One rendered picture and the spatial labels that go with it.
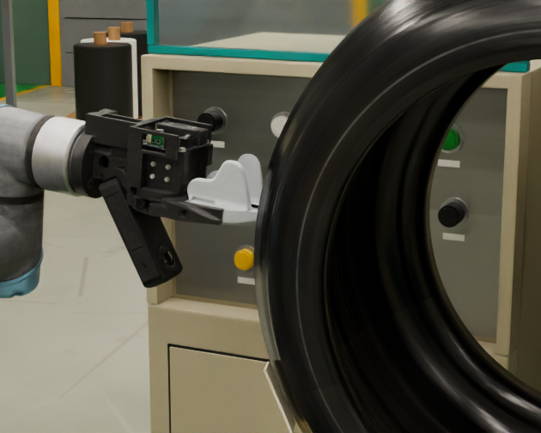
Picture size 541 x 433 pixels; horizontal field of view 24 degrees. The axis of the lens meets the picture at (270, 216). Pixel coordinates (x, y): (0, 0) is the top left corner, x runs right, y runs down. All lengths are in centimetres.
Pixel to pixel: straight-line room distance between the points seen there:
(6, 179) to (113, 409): 265
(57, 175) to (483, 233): 67
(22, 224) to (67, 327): 336
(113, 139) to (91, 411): 271
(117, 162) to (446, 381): 40
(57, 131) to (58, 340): 330
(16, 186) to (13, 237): 5
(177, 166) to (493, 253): 64
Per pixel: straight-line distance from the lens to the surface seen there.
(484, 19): 95
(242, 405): 184
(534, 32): 94
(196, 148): 119
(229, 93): 179
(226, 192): 116
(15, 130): 126
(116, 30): 820
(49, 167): 123
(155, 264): 122
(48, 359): 433
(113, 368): 421
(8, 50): 590
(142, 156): 118
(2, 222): 128
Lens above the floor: 146
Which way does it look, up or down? 14 degrees down
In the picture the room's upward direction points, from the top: straight up
